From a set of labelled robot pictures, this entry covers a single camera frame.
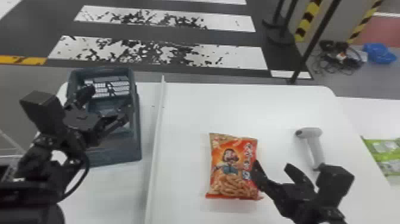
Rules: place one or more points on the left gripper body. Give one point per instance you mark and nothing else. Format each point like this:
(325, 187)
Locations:
(82, 126)

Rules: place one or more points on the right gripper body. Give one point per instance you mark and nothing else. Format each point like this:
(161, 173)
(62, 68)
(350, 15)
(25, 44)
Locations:
(298, 203)

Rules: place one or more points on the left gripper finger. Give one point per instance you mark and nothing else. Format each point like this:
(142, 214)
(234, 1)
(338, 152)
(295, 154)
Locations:
(115, 120)
(83, 95)

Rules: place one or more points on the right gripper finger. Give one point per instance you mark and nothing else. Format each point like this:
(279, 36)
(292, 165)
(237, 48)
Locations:
(264, 181)
(300, 179)

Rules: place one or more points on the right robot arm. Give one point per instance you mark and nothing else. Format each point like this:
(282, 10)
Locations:
(334, 217)

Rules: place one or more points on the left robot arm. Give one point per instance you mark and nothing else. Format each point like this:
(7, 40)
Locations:
(31, 184)

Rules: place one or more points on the orange snack packet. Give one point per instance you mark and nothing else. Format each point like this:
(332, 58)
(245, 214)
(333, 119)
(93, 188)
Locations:
(232, 169)

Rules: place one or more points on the hand scanner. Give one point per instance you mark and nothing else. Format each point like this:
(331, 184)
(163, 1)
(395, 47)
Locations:
(314, 147)

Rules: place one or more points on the blue basket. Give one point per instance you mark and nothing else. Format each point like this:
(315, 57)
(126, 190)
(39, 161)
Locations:
(109, 156)

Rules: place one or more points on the green snack packet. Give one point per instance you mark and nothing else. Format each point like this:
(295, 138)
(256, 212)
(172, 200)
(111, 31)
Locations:
(386, 153)

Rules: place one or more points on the blue bag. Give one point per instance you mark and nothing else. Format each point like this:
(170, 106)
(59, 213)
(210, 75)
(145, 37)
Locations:
(378, 53)

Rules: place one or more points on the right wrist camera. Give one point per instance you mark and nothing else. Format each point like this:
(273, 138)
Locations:
(334, 184)

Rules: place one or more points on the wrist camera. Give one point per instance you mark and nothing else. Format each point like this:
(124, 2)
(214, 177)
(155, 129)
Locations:
(334, 184)
(42, 111)

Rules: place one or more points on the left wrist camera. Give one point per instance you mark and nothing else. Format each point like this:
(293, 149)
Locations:
(42, 111)

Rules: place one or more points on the yellow black striped post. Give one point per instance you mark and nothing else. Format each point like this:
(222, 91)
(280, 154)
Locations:
(306, 22)
(364, 22)

